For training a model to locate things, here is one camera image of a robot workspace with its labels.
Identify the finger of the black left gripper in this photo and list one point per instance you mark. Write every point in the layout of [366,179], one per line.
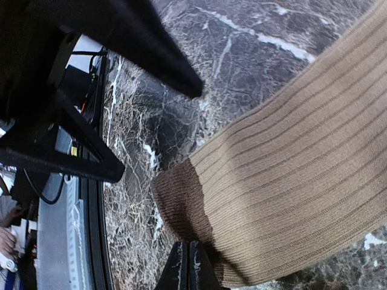
[134,30]

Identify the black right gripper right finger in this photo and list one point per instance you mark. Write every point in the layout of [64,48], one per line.
[201,273]

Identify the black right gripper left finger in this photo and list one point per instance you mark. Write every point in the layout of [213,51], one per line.
[175,271]

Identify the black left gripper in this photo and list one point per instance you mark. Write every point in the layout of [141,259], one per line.
[36,43]

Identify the beige ribbed sock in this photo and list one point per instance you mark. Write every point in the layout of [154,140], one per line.
[297,179]

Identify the black front table rail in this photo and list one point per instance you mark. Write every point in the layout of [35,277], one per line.
[91,187]

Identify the white slotted cable duct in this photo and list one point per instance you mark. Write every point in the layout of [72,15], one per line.
[61,250]

